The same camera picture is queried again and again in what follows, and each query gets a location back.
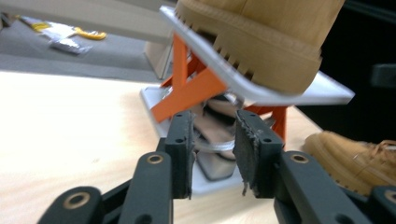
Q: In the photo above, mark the tan suede boot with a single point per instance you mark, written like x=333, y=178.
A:
x=351, y=161
x=274, y=37

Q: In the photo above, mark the clear plastic bag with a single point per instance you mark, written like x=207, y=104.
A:
x=67, y=40

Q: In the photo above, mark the yellow curved item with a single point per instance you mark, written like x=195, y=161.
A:
x=91, y=34

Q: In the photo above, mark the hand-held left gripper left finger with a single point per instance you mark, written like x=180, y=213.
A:
x=179, y=155

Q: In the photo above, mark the light wooden desk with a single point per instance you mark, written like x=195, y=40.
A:
x=93, y=15

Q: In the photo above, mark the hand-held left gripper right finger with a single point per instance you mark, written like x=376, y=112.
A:
x=258, y=155

